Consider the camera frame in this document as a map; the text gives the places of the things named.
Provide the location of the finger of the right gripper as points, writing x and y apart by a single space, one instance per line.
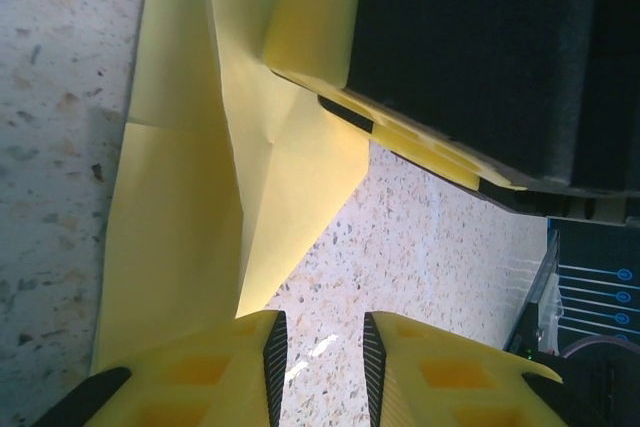
450 47

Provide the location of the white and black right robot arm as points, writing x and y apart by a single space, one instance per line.
610 377

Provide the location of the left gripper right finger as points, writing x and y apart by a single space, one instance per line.
450 387

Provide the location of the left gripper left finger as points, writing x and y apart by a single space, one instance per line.
200 387

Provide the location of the aluminium side rail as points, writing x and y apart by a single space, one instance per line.
540 287

